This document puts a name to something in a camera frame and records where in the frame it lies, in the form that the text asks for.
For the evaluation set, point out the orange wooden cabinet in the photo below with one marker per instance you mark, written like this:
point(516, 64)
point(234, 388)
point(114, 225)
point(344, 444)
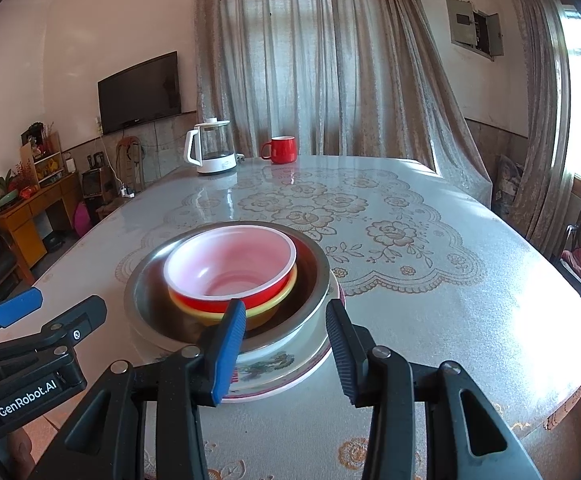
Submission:
point(59, 201)

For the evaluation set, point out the white glass electric kettle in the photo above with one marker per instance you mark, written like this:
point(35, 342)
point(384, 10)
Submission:
point(209, 147)

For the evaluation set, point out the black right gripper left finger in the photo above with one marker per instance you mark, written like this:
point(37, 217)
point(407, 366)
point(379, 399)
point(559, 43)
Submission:
point(103, 438)

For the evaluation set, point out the wall electrical box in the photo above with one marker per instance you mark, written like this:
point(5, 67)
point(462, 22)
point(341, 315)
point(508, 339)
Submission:
point(475, 30)

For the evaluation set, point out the wooden shelf with items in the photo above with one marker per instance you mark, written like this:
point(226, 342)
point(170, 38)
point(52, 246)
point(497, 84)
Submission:
point(42, 160)

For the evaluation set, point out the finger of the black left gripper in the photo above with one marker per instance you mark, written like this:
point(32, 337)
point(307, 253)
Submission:
point(68, 329)
point(13, 307)

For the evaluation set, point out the lace tablecloth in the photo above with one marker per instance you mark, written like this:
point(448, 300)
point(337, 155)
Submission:
point(375, 230)

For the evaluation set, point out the wooden chair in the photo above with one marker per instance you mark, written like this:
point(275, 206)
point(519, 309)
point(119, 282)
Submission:
point(128, 174)

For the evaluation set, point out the pink bag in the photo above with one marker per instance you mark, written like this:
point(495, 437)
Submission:
point(82, 220)

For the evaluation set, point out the left hand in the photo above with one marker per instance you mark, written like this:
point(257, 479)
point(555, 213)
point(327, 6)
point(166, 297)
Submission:
point(19, 461)

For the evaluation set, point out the grey centre curtain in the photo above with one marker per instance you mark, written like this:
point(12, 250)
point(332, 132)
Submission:
point(343, 77)

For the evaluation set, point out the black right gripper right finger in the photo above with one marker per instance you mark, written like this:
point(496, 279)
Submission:
point(466, 438)

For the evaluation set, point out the large purple floral plate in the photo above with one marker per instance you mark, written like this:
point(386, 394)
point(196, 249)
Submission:
point(284, 384)

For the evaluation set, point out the grey window curtain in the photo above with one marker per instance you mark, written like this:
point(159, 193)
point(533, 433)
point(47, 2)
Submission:
point(541, 202)

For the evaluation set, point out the yellow plastic bowl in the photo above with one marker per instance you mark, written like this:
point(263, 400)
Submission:
point(255, 316)

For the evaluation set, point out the red mug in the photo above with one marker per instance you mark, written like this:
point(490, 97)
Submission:
point(280, 150)

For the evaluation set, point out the black wall television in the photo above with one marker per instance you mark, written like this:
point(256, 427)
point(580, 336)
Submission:
point(141, 93)

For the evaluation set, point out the red plastic bowl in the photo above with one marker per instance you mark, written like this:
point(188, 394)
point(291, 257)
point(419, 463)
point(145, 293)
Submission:
point(237, 261)

